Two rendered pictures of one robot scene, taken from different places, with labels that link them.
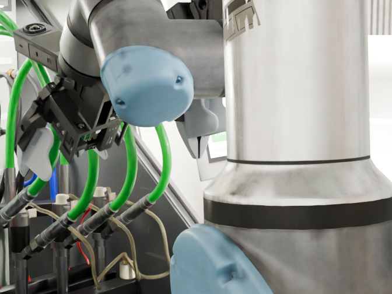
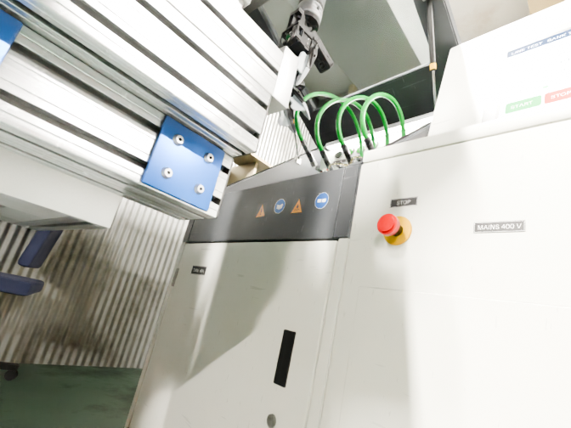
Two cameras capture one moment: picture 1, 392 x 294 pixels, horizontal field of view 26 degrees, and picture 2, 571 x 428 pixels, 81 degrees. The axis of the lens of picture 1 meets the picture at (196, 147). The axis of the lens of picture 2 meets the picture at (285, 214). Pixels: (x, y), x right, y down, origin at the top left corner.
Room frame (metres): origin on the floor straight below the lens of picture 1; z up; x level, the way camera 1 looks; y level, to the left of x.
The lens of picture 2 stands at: (1.23, -0.75, 0.62)
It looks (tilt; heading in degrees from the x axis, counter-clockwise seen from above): 17 degrees up; 100
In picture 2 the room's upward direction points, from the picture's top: 13 degrees clockwise
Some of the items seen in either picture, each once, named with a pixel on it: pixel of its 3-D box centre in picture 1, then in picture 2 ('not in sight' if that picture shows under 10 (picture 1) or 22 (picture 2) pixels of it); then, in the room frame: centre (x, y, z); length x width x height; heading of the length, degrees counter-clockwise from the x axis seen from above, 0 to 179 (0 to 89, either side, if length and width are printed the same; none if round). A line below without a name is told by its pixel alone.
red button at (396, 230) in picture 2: not in sight; (391, 227); (1.31, -0.20, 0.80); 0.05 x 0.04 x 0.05; 141
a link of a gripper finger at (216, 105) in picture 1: (216, 121); (298, 65); (1.05, -0.02, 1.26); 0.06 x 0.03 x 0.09; 51
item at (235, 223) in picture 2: not in sight; (254, 215); (0.99, 0.12, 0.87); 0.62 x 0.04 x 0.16; 141
